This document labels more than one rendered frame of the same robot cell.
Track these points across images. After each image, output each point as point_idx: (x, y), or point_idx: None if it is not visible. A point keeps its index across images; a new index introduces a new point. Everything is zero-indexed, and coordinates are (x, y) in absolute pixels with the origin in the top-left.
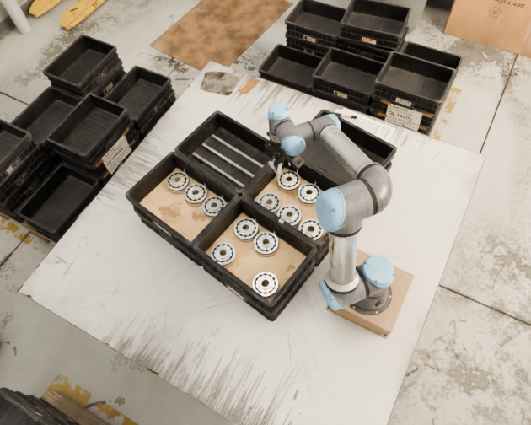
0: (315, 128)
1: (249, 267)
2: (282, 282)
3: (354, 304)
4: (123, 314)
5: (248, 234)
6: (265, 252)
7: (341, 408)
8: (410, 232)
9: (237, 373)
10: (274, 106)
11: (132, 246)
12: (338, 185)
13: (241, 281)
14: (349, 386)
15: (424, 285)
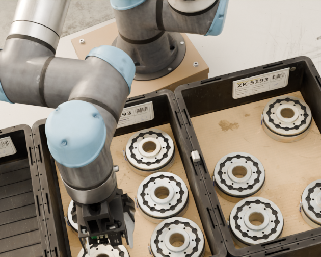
0: (45, 56)
1: (292, 163)
2: (255, 113)
3: (178, 45)
4: None
5: (260, 206)
6: (253, 157)
7: (277, 1)
8: (1, 114)
9: None
10: (76, 129)
11: None
12: (45, 162)
13: None
14: (251, 13)
15: (63, 51)
